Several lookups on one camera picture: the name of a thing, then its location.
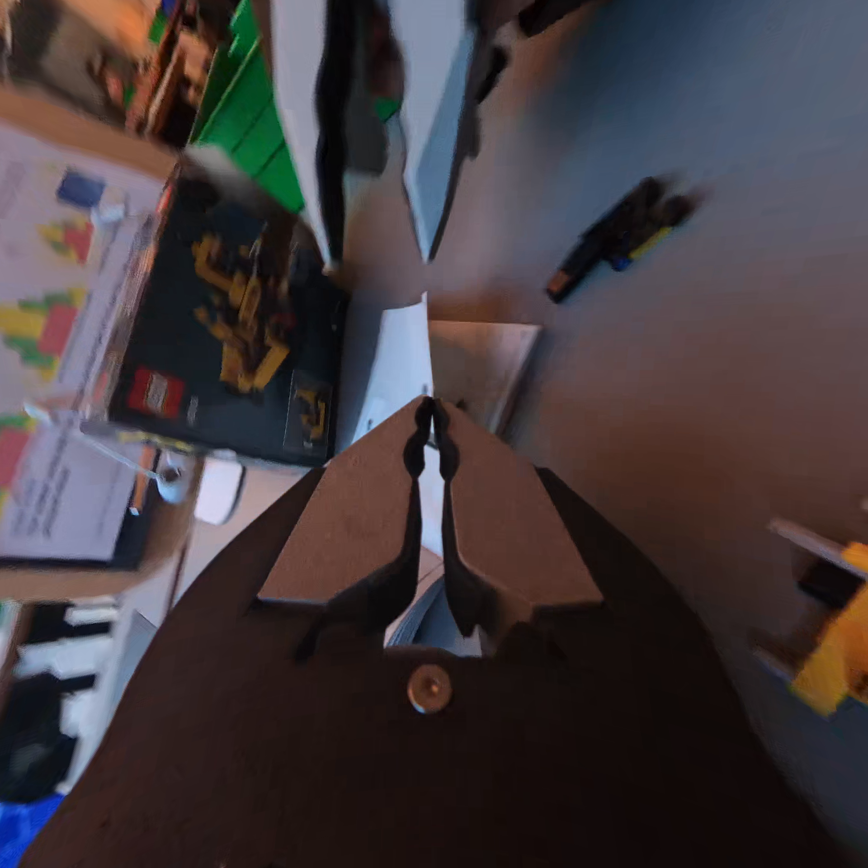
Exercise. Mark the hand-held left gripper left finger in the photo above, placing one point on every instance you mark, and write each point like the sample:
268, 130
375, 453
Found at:
352, 515

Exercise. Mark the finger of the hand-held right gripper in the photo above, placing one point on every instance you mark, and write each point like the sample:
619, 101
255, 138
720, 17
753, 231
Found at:
302, 102
434, 102

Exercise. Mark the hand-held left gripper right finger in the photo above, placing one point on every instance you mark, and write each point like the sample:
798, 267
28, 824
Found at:
508, 529

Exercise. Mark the black lego assembly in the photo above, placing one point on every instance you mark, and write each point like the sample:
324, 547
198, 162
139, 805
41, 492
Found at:
610, 237

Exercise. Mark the black lego box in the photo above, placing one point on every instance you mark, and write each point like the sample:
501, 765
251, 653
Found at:
224, 325

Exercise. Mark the yellow lego model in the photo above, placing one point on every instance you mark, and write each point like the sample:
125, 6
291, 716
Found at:
834, 651

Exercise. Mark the green box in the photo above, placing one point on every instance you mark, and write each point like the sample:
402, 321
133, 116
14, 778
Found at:
251, 122

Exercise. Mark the white instruction booklet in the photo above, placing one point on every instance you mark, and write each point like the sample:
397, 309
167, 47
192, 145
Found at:
400, 352

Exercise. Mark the thin rod with white foot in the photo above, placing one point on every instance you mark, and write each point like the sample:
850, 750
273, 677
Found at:
169, 483

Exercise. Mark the tan framed monitor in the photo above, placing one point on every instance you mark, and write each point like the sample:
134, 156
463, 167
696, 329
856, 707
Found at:
41, 271

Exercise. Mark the blue bin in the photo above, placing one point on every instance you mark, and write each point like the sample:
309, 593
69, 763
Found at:
24, 834

